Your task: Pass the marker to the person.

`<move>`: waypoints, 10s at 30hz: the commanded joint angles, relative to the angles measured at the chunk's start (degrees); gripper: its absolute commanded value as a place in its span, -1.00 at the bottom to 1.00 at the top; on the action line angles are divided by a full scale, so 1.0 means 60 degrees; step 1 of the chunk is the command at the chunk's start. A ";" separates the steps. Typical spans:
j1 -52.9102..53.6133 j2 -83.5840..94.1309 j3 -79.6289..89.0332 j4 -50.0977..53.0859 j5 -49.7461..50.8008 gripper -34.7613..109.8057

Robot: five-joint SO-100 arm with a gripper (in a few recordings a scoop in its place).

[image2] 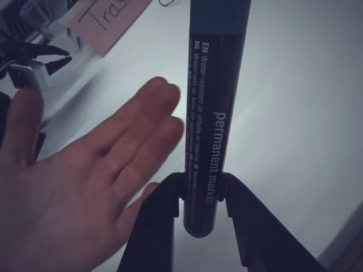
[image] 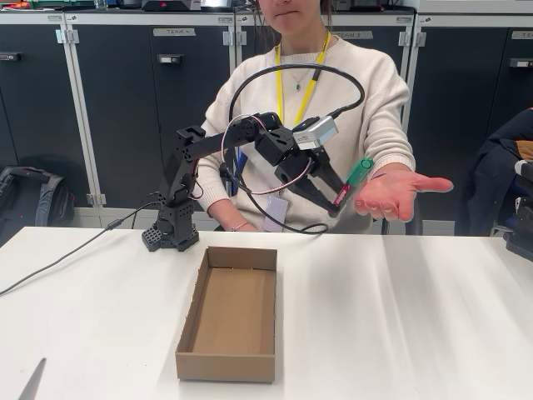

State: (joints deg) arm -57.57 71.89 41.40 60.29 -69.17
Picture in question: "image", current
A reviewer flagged green marker pen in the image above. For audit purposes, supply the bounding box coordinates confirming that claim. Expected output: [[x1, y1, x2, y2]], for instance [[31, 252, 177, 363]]
[[328, 156, 374, 218]]

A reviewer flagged person in cream sweater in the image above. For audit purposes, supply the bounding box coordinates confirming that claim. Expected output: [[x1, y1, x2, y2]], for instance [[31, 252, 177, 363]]
[[199, 0, 417, 234]]

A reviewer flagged person's left hand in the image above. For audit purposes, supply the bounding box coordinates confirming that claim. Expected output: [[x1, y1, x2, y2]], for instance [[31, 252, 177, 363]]
[[354, 170, 455, 224]]

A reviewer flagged clear white badge holder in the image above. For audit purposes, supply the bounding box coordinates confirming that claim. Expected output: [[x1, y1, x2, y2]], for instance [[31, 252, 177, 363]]
[[262, 194, 291, 233]]

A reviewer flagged blue office chair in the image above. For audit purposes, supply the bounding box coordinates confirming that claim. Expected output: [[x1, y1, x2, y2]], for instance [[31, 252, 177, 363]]
[[216, 147, 421, 237]]

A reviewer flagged open brown cardboard box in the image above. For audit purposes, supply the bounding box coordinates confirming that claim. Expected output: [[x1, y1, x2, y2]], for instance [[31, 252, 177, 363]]
[[175, 245, 279, 384]]

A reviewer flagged dark jacket with orange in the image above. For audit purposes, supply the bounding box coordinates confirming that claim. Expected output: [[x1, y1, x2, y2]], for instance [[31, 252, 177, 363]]
[[460, 107, 533, 237]]

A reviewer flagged black device with red light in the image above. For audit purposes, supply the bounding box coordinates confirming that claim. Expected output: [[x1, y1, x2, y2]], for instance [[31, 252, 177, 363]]
[[348, 0, 386, 13]]

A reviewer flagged grey tape label team 4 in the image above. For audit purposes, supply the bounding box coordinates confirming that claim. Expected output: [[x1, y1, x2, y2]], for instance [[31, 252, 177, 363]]
[[152, 27, 197, 38]]

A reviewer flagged black device red triangle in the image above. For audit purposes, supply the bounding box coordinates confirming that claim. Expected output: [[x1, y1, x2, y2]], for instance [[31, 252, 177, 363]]
[[141, 0, 202, 12]]

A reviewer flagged grey black backpack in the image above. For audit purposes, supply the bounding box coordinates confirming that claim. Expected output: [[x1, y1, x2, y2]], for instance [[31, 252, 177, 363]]
[[0, 165, 76, 247]]

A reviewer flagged green flat box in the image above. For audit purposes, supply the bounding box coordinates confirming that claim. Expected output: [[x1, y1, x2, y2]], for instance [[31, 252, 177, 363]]
[[29, 0, 96, 9]]

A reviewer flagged white silver wrist camera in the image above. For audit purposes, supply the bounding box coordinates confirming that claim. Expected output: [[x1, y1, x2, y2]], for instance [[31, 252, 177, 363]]
[[292, 115, 339, 151]]

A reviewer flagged necklace with green pendant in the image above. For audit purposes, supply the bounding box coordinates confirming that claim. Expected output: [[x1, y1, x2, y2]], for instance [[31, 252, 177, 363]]
[[282, 53, 317, 91]]

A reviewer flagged grey power cable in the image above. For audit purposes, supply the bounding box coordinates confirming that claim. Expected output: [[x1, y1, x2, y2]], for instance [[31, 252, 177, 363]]
[[0, 201, 167, 297]]

